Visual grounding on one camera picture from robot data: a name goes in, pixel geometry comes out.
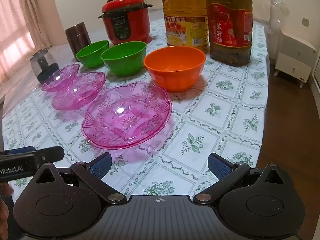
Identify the orange plastic bowl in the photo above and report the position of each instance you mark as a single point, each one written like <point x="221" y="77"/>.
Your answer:
<point x="175" y="75"/>

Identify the yellow cooking oil bottle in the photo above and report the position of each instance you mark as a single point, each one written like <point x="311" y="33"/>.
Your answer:
<point x="185" y="25"/>

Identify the clear plastic sheet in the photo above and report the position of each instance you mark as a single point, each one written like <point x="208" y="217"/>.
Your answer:
<point x="270" y="10"/>

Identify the white nightstand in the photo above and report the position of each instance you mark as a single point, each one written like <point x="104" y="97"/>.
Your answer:
<point x="292" y="57"/>

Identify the green plastic bowl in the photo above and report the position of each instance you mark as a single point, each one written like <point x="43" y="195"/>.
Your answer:
<point x="90" y="55"/>
<point x="122" y="62"/>

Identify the red electric pressure cooker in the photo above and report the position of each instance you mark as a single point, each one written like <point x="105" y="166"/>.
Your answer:
<point x="127" y="22"/>

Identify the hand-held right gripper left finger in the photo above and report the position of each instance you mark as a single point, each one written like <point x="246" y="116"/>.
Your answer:
<point x="101" y="165"/>

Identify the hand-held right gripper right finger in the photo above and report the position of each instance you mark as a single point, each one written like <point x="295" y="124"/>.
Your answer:
<point x="220" y="166"/>

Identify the dark oil bottle red label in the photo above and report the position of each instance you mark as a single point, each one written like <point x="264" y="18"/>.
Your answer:
<point x="230" y="30"/>

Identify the clear jar dark green base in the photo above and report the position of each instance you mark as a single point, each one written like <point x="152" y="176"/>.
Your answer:
<point x="43" y="66"/>

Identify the floral white tablecloth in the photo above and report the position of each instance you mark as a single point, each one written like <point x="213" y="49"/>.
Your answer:
<point x="212" y="130"/>

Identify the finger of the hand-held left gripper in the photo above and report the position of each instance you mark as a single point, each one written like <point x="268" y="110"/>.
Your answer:
<point x="50" y="153"/>

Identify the person's left hand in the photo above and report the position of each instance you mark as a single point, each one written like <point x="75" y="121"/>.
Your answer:
<point x="3" y="212"/>

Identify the wall socket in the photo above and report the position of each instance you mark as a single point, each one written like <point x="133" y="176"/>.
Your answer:
<point x="306" y="22"/>

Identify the pink transparent plate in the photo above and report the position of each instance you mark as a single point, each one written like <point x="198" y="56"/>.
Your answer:
<point x="75" y="95"/>
<point x="125" y="120"/>
<point x="53" y="82"/>

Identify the pink curtain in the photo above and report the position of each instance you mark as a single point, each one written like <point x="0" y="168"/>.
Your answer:
<point x="20" y="17"/>

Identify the brown thermos flask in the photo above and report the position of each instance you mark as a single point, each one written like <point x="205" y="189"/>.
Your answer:
<point x="78" y="38"/>

